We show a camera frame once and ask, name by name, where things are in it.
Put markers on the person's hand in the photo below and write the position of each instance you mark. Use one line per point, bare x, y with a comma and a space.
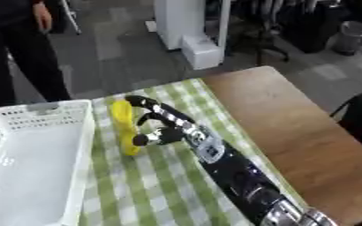
43, 17

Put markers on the white perforated plastic basket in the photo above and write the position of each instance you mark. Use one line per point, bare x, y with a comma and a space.
29, 164

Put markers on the grey trash bin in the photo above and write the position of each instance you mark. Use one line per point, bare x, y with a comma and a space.
351, 37

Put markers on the yellow toy banana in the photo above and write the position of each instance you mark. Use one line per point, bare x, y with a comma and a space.
124, 123

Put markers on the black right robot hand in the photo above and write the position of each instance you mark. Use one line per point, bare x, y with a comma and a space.
168, 120

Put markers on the black office chair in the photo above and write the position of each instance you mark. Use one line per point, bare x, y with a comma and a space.
261, 35

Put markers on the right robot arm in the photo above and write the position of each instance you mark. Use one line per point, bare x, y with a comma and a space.
240, 173

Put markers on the white cabinet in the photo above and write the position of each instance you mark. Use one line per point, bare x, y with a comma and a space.
192, 29

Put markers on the person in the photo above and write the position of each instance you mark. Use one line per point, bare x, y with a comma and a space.
19, 50

